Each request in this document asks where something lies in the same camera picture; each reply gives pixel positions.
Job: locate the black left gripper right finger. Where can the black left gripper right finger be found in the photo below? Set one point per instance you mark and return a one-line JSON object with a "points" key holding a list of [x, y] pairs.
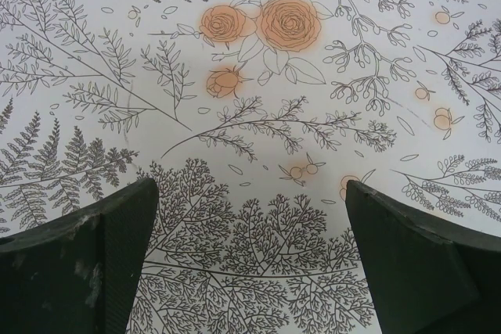
{"points": [[430, 291]]}

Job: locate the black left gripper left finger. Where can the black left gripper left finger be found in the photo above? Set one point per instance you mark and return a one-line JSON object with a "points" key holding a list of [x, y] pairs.
{"points": [[58, 271]]}

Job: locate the floral patterned table cover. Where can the floral patterned table cover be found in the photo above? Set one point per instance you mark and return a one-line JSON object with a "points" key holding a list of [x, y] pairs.
{"points": [[250, 76]]}

